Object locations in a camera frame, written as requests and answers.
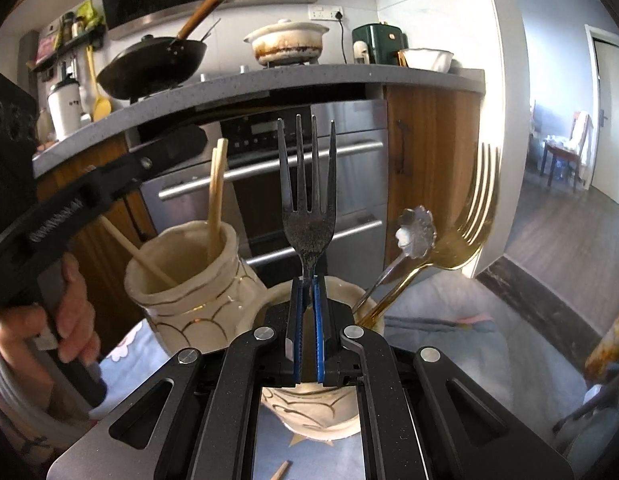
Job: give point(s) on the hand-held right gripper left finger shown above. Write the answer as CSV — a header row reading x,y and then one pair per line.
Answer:
x,y
299,330

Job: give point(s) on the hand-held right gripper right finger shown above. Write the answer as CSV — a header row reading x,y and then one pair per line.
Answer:
x,y
319,330

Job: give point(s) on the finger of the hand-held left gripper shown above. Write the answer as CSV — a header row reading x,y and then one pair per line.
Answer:
x,y
169,142

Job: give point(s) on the silver fork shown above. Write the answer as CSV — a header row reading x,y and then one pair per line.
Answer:
x,y
309,230

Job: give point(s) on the floral ceramic utensil holder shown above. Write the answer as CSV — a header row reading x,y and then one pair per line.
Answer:
x,y
189,305

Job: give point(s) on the silver flower-shaped spoon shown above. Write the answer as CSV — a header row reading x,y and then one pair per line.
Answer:
x,y
414,232

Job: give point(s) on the gold fork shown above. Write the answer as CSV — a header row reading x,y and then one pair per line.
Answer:
x,y
469,240

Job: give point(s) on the person's left forearm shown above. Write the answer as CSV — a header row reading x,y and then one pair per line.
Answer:
x,y
14,395

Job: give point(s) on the person's left hand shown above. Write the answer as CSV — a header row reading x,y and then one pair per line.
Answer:
x,y
76,310

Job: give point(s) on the yellow spatula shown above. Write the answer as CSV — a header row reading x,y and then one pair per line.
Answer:
x,y
101,105

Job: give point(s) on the wide wooden cabinet door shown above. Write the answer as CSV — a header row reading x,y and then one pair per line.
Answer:
x,y
134,220

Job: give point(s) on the white tumbler with black lid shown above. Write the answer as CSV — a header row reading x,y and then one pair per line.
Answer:
x,y
64,110

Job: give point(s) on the grey kitchen countertop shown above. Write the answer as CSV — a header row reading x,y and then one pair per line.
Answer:
x,y
289,77

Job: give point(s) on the white clay pot with lid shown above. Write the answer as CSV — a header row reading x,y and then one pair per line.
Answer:
x,y
284,40

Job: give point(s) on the blue cartoon printed blanket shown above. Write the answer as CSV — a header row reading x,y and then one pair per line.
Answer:
x,y
489,360

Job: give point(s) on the stainless steel oven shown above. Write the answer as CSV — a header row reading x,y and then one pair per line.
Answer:
x,y
359,125

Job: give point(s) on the narrow wooden cabinet door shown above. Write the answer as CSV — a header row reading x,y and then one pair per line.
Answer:
x,y
434,160

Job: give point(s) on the green kitchen appliance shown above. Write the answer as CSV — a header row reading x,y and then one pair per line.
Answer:
x,y
377,42

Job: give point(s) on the white bowl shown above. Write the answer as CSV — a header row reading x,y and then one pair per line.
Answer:
x,y
427,60

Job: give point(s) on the brown stained bottle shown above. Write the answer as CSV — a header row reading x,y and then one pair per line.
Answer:
x,y
609,345

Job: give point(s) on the wooden chair with white cloth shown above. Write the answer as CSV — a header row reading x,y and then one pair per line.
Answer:
x,y
577,140

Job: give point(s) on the white door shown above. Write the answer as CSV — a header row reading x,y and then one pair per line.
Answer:
x,y
614,110

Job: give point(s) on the wall shelf with spice packets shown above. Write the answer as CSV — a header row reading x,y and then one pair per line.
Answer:
x,y
64,35

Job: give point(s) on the white wall socket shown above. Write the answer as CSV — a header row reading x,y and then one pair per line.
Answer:
x,y
325,12

